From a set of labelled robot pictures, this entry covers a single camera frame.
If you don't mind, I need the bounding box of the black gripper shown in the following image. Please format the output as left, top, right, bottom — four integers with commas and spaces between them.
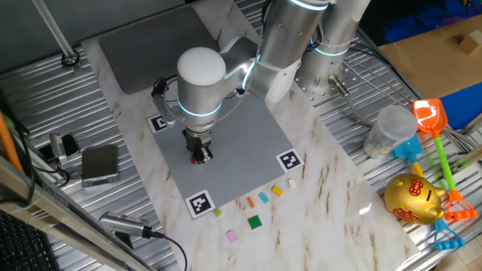
182, 129, 215, 166

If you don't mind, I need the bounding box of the grey Lego baseplate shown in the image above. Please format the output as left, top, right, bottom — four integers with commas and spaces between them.
145, 92, 305, 220

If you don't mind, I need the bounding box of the black white fiducial marker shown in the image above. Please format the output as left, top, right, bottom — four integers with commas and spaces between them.
184, 189, 217, 220
275, 148, 305, 174
145, 114, 169, 134

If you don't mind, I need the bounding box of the silver digital scale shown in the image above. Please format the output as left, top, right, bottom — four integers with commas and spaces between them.
81, 145, 120, 188

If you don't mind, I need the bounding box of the grey fabric pad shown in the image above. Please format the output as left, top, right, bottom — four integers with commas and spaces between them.
98, 5, 221, 95

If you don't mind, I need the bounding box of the clear plastic cup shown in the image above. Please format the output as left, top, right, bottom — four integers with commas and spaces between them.
363, 104, 419, 160

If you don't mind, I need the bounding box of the metal pole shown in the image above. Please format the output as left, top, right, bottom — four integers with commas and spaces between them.
32, 0, 82, 72

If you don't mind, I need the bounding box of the orange pole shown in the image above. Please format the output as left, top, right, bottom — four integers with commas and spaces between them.
0, 111, 26, 174

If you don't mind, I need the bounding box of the black keyboard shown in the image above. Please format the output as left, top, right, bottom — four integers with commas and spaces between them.
0, 210, 61, 271

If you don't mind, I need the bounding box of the gold piggy bank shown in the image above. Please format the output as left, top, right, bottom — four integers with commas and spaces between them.
383, 172, 447, 226

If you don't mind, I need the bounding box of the brown cardboard sheet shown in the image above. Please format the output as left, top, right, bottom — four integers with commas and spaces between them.
379, 11, 482, 110

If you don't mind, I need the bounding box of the blue fuzzy cloth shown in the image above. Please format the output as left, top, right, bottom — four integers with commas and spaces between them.
383, 0, 471, 53

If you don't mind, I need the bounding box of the light wooden block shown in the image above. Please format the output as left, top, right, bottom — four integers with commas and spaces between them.
458, 30, 482, 56

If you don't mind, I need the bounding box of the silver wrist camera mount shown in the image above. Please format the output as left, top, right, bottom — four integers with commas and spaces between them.
151, 77, 184, 129

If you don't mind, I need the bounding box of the thin grey cable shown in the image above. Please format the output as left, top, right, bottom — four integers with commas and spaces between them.
216, 0, 272, 123

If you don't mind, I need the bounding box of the black camera cable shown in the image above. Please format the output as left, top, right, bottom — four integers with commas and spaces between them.
148, 230, 188, 271

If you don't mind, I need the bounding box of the silver camera with cable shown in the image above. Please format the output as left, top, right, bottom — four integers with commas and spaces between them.
98, 211, 154, 249

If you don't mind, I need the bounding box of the silver camera on clamp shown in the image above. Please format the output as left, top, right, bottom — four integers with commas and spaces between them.
49, 132, 68, 162

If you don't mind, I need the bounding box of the grey braided hose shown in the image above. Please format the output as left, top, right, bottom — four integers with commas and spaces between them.
328, 74, 377, 127

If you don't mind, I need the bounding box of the aluminium frame bar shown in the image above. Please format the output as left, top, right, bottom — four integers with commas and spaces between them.
0, 156, 155, 271

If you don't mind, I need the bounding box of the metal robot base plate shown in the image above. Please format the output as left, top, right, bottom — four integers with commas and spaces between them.
295, 47, 362, 105

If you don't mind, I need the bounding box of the black cable bundle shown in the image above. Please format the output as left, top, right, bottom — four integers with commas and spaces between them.
348, 40, 423, 101

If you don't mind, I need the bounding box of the orange toy shovel green handle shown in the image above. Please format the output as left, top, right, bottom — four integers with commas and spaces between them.
412, 98, 478, 221

